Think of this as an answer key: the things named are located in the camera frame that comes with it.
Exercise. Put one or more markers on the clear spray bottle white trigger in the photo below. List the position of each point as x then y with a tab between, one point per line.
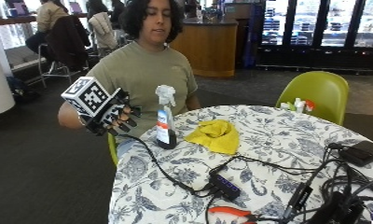
165	124

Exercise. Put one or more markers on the green plastic chair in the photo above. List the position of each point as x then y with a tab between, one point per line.
112	149
318	90

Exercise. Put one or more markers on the white cube with black markers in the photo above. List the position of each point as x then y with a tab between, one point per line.
86	96

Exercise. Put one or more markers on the the person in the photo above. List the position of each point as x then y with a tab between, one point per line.
145	68

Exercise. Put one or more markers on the yellow cloth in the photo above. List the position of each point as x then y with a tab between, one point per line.
214	135

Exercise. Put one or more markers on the dark bag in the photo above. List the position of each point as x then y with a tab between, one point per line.
23	90

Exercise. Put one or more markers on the metal chair with dark jacket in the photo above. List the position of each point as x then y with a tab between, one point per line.
65	43

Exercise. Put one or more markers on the white coat on chair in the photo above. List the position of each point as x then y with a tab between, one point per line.
102	29

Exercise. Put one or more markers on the wooden round counter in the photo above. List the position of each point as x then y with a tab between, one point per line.
206	46

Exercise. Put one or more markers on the black usb hub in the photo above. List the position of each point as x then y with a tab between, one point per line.
223	186

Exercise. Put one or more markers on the wooden bar counter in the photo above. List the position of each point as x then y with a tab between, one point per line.
12	20

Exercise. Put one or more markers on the red capped spray bottle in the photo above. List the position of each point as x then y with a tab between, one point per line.
309	105

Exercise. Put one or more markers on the black glass door fridge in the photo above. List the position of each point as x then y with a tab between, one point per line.
318	31

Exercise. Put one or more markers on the black flat power brick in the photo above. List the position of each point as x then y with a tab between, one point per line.
362	151

